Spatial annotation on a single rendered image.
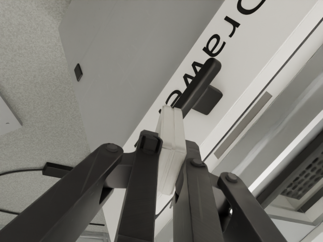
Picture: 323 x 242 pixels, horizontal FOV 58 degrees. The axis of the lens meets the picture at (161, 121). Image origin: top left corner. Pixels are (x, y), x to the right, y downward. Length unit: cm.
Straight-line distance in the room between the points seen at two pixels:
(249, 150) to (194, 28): 20
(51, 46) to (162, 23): 77
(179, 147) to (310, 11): 17
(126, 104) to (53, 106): 87
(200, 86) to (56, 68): 101
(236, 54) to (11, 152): 127
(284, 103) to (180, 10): 24
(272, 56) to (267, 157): 9
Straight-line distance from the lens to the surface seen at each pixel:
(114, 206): 43
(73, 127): 140
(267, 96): 29
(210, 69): 27
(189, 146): 18
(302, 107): 26
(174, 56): 41
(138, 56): 50
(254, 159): 27
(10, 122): 133
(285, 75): 29
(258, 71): 28
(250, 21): 32
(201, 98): 28
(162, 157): 16
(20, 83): 127
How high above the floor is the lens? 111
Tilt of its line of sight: 48 degrees down
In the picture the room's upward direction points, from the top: 148 degrees clockwise
